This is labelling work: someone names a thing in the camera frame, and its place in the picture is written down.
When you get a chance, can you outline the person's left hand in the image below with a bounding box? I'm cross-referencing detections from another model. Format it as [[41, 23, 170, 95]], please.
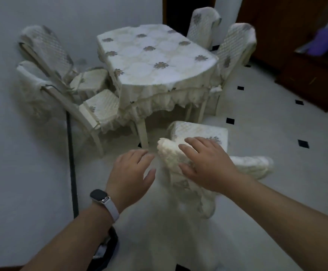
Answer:
[[105, 149, 157, 215]]

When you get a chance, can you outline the person's right hand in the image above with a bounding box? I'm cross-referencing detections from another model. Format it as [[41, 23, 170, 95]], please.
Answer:
[[178, 137, 242, 196]]

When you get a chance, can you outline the cream quilted cover chair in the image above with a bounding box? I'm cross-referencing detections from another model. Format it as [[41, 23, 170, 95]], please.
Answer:
[[16, 60, 138, 158], [185, 23, 258, 124], [18, 24, 112, 105], [186, 7, 222, 51], [157, 120, 274, 220]]

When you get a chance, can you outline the person's left forearm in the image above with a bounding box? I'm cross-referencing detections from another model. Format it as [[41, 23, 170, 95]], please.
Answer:
[[21, 204, 115, 271]]

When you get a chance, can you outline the person's right forearm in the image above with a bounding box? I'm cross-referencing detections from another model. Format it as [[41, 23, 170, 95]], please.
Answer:
[[224, 175, 328, 271]]

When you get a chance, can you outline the black purple waste bin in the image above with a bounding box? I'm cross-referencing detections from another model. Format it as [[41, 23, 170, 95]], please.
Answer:
[[86, 225, 120, 271]]

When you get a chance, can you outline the smartwatch with white band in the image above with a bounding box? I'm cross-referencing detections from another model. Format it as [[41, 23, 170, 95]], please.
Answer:
[[89, 189, 120, 223]]

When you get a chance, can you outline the black baseboard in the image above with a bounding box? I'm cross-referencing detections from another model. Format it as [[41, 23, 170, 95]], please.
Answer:
[[65, 110, 80, 219]]

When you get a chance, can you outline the table with cream floral tablecloth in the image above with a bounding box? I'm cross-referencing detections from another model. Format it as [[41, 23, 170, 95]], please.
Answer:
[[96, 24, 220, 150]]

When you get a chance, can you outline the low brown drawer cabinet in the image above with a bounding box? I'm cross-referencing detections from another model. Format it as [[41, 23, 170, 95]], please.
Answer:
[[275, 50, 328, 113]]

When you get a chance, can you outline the purple plastic basket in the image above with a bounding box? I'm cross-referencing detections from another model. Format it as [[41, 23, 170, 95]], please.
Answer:
[[306, 27, 328, 57]]

